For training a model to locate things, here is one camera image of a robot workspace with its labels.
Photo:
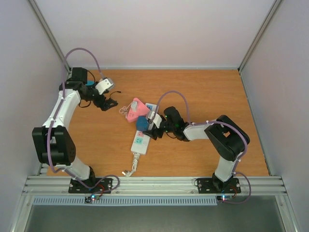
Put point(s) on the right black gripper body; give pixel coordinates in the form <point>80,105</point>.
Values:
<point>171,126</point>

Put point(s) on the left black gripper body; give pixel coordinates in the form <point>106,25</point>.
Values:
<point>98,103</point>

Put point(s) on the teal cube plug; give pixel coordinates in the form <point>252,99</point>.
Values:
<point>90,83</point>

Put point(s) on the white power strip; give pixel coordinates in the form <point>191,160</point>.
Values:
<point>141,141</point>

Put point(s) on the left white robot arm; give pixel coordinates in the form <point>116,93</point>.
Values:
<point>78,170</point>

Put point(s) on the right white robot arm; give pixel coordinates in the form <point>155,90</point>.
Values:
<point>229,140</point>

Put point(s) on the blue cube socket adapter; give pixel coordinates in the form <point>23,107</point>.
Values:
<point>142,124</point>

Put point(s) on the pink triangular socket adapter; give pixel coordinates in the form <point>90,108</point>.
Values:
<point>142,110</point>

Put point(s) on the small white charger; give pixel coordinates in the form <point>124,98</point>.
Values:
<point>134,106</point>

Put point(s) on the right small circuit board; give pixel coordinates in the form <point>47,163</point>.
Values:
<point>224,198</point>

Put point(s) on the small circuit board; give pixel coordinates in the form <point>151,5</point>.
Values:
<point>224,198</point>
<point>91,199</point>

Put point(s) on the left small circuit board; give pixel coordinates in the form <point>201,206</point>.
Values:
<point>91,199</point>

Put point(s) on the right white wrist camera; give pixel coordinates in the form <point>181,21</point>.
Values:
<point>155,118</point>

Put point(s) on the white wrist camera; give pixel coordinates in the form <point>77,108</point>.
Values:
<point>104,85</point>
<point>155,118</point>

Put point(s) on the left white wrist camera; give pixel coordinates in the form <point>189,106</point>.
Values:
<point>104,85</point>

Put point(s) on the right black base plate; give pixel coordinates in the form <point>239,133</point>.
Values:
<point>208,186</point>

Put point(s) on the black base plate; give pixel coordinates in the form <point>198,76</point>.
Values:
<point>208,186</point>
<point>105,185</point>

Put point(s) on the grey slotted cable duct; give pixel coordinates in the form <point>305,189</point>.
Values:
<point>127,201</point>

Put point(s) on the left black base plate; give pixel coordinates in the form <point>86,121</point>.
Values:
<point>105,185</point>

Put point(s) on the left aluminium rail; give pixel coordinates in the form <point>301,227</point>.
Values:
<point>53,143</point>

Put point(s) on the left aluminium corner post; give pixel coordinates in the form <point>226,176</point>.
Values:
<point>37,12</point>

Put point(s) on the aluminium corner post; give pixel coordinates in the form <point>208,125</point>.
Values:
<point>260,33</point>
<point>37,12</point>

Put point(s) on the front aluminium rail frame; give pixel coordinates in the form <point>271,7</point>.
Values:
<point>150,186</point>

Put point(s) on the right aluminium corner post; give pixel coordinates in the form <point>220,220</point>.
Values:
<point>260,33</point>

